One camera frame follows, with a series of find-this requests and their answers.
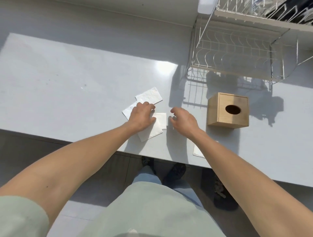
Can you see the person's right forearm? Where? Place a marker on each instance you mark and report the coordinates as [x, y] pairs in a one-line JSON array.
[[244, 180]]

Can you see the person's black left shoe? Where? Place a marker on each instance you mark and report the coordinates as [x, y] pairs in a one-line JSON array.
[[147, 162]]

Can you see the person's right thumb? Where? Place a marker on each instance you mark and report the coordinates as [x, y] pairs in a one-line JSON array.
[[172, 119]]

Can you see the dark slipper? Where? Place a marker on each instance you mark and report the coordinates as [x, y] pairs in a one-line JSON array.
[[225, 195]]

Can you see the blue jeans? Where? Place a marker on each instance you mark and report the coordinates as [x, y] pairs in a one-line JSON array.
[[146, 176]]

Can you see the person's left forearm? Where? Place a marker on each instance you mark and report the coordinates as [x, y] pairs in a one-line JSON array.
[[80, 161]]

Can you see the person's left hand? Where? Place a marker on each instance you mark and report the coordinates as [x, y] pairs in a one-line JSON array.
[[139, 117]]

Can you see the person's black shoe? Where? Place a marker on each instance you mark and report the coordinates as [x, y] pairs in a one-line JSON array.
[[176, 172], [147, 162]]

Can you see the wooden cube tissue box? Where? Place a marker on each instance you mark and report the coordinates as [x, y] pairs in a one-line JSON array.
[[232, 117]]

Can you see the light green shirt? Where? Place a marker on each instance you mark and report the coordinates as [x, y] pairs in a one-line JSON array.
[[151, 212]]

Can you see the clear glass container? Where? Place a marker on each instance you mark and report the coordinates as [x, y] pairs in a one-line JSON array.
[[266, 6]]

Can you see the person's black right shoe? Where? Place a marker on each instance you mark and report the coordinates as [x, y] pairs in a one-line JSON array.
[[176, 172]]

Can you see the person's left thumb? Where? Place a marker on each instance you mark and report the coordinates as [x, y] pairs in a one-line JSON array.
[[152, 120]]

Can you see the white folded paper napkin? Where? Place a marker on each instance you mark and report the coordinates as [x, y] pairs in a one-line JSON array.
[[150, 95], [197, 151], [149, 135], [161, 121], [128, 111]]

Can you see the person's right hand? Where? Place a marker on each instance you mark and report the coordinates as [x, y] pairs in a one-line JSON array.
[[187, 122]]

